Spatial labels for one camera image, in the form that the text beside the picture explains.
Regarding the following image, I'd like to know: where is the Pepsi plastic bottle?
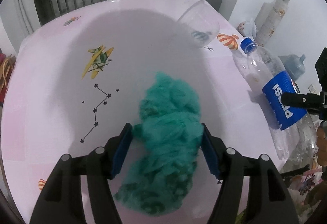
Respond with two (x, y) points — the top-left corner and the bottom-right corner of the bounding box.
(232, 38), (317, 163)

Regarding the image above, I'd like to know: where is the green mesh bag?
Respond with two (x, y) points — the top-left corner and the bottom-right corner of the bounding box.
(114, 73), (203, 216)

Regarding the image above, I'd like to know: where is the clear plastic container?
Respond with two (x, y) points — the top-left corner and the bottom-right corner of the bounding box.
(177, 0), (220, 48)

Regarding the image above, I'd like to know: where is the person right hand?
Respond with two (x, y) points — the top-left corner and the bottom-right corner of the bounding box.
(317, 126), (327, 167)

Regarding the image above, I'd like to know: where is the blue water jug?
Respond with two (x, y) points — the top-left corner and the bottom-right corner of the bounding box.
(279, 54), (306, 81)

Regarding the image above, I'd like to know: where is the rolled wallpaper stack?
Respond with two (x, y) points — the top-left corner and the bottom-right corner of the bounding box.
(255, 0), (290, 47)

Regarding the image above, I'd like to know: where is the pink bed sheet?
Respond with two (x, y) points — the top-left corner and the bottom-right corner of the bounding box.
(1, 0), (284, 222)

